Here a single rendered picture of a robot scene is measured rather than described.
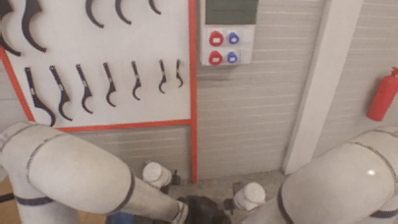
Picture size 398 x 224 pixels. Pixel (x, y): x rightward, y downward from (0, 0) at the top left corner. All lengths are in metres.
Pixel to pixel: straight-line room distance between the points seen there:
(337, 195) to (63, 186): 0.44
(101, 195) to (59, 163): 0.09
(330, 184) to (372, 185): 0.06
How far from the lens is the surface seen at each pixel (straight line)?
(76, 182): 0.40
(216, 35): 1.41
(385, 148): 0.46
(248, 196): 0.90
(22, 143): 0.49
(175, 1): 1.53
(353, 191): 0.38
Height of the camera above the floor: 1.89
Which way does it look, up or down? 28 degrees down
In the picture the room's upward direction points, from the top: straight up
